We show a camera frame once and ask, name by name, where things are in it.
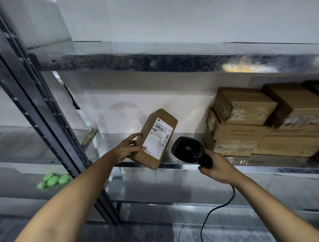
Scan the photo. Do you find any person's right hand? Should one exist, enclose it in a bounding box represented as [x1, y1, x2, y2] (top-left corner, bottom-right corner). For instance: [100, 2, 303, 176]
[198, 149, 244, 186]

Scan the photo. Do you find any person's left hand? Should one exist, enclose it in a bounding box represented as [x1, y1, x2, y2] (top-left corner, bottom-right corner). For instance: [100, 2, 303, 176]
[109, 132, 147, 165]

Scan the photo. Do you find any stack of cardboard boxes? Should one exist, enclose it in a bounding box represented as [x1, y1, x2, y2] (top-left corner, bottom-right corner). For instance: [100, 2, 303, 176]
[204, 79, 319, 158]

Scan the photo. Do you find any tall cardboard parcel with label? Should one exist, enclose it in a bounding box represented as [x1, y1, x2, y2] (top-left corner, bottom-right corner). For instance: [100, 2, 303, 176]
[127, 108, 179, 171]

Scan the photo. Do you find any person's left forearm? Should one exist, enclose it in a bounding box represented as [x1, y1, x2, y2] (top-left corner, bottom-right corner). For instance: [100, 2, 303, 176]
[15, 149, 120, 242]

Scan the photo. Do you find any person's right forearm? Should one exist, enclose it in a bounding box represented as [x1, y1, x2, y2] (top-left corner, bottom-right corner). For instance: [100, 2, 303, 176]
[232, 173, 319, 242]

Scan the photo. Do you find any metal shelving rack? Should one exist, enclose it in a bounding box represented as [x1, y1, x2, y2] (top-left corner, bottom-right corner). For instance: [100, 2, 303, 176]
[0, 5, 319, 242]

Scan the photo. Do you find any black scanner cable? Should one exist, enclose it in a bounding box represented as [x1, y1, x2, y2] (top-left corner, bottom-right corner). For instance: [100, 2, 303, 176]
[200, 185, 236, 242]

